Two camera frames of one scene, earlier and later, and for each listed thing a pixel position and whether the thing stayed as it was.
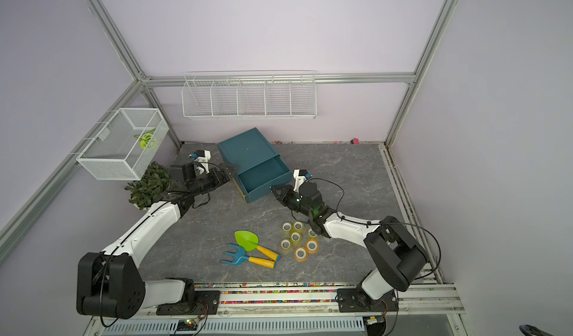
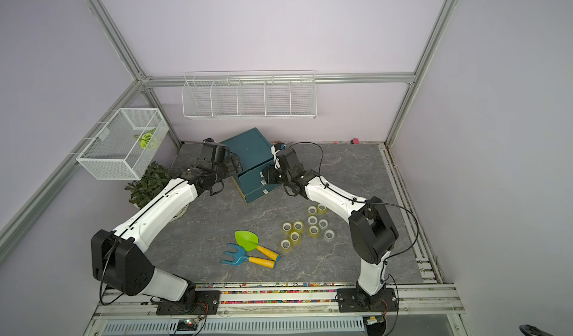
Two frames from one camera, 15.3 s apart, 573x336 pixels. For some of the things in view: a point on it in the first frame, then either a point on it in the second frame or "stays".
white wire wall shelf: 251,95 stays
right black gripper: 283,196 to 268,175
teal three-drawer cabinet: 255,164 stays
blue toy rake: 240,255 stays
